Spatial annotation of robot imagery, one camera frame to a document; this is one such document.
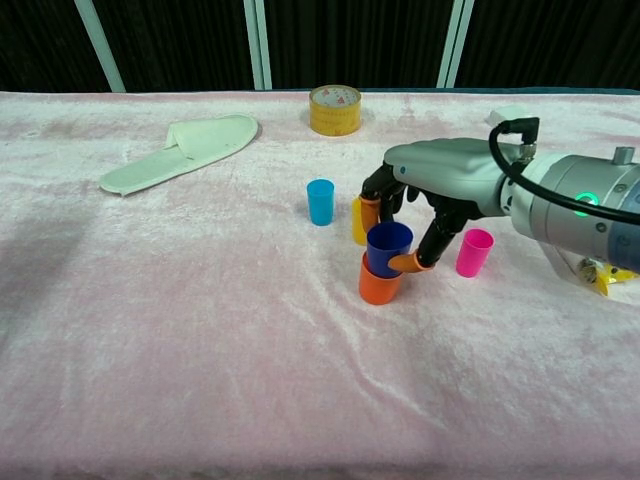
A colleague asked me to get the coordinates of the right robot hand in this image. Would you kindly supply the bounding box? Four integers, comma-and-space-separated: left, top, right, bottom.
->
358, 137, 509, 276

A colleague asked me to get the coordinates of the pink plastic cup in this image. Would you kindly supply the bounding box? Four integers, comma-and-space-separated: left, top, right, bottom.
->
455, 228, 495, 279

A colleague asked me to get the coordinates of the dark blue plastic cup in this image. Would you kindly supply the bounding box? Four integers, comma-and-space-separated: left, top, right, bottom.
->
366, 221, 415, 279

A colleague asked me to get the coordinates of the yellow plastic cup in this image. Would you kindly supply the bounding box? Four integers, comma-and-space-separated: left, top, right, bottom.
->
351, 196, 374, 246

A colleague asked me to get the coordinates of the light blue plastic cup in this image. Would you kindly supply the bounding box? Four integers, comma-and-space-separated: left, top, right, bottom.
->
306, 178, 335, 227

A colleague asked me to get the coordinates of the yellow tape roll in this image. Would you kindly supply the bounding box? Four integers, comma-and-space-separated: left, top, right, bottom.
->
308, 84, 362, 136

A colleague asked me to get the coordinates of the orange plastic cup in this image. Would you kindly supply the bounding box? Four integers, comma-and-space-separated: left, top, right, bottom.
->
358, 249, 403, 306

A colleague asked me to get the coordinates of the white yellow snack package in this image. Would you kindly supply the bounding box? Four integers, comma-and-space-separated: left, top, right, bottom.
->
549, 244, 640, 301

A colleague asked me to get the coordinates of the white disposable slipper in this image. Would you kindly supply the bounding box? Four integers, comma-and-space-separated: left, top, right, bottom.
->
97, 114, 260, 197

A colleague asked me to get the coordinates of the pink plush table cloth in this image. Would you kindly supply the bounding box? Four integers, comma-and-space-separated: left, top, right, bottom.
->
0, 89, 640, 480

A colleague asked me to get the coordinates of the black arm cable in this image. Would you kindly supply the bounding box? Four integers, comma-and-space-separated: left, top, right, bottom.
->
488, 116, 640, 226

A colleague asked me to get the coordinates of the white partition post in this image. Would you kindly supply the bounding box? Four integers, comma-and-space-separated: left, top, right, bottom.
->
243, 0, 274, 91
436, 0, 475, 90
73, 0, 126, 94

